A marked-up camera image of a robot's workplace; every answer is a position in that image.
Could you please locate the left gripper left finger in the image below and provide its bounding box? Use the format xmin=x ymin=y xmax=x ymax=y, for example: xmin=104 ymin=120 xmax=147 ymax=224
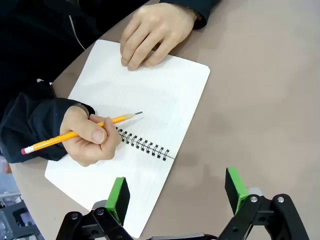
xmin=55 ymin=176 xmax=133 ymax=240

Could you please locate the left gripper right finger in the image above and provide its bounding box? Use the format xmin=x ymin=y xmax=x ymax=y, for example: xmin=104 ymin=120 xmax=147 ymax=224
xmin=216 ymin=166 xmax=311 ymax=240

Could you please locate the yellow pencil with pink eraser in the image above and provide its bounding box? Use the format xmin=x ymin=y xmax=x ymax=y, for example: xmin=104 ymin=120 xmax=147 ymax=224
xmin=20 ymin=111 xmax=144 ymax=155

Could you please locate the white spiral notebook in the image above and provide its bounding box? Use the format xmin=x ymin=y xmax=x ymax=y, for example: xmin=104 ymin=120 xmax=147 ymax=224
xmin=44 ymin=39 xmax=211 ymax=239

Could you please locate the person's right forearm black sleeve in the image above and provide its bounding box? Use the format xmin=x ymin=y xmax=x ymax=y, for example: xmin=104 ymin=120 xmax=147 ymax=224
xmin=0 ymin=82 xmax=96 ymax=165

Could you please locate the person's left forearm black sleeve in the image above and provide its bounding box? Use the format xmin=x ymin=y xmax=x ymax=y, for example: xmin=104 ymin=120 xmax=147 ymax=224
xmin=159 ymin=0 xmax=222 ymax=30

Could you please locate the person's right hand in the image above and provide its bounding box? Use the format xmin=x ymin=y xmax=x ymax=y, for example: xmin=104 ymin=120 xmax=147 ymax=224
xmin=59 ymin=105 xmax=121 ymax=168

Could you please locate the person's left hand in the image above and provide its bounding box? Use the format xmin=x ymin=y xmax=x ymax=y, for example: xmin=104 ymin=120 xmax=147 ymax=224
xmin=119 ymin=2 xmax=198 ymax=72

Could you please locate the grey step stool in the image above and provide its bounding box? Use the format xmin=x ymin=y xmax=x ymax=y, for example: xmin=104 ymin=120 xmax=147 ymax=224
xmin=0 ymin=199 xmax=41 ymax=240

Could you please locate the person in black jacket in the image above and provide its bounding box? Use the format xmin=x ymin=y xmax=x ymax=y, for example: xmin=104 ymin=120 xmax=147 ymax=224
xmin=0 ymin=0 xmax=161 ymax=101

